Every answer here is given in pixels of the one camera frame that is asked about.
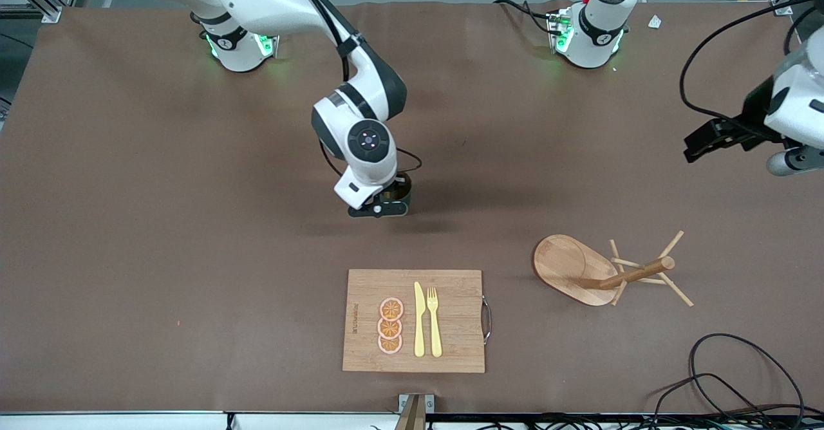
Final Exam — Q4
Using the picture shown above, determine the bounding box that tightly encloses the dark green ribbed cup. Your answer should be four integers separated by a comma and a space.
385, 173, 413, 216

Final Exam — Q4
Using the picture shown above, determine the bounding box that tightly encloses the wooden cup rack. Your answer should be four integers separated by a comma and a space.
533, 230, 695, 307

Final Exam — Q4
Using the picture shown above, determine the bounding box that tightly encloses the yellow plastic knife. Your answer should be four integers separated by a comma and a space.
413, 281, 426, 358

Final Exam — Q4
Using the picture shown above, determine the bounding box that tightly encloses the yellow plastic fork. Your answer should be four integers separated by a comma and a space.
427, 287, 443, 358

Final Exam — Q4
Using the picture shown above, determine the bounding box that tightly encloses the bamboo cutting board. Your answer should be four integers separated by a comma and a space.
342, 269, 492, 374

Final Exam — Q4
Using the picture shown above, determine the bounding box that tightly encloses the brown table cover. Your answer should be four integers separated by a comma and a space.
0, 0, 824, 415

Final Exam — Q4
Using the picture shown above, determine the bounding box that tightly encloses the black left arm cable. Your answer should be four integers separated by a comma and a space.
680, 0, 824, 122

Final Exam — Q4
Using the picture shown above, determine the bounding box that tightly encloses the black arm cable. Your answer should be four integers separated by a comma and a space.
680, 0, 824, 122
283, 0, 424, 180

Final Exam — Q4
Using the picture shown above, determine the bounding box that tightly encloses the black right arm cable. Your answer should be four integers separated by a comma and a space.
283, 0, 424, 180

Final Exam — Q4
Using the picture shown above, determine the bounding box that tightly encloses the black looped cable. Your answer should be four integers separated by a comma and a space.
653, 373, 773, 427
689, 333, 805, 427

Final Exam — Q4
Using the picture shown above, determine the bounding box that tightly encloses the metal bracket with post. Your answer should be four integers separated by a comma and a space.
395, 393, 435, 430

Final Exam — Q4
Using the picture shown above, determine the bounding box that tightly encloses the black left base cable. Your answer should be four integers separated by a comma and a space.
494, 0, 556, 35

